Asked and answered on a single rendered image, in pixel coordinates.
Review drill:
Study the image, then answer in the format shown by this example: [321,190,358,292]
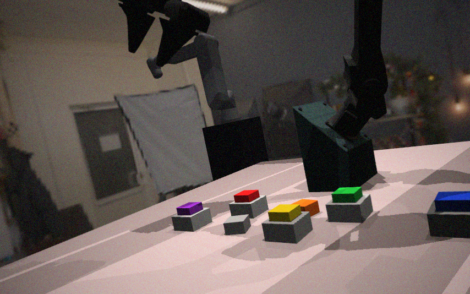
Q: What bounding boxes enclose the red button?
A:
[229,190,269,219]

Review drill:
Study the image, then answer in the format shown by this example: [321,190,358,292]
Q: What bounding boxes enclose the orange block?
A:
[292,199,320,217]

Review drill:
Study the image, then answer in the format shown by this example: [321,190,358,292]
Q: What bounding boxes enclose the yellow button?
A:
[261,204,313,243]

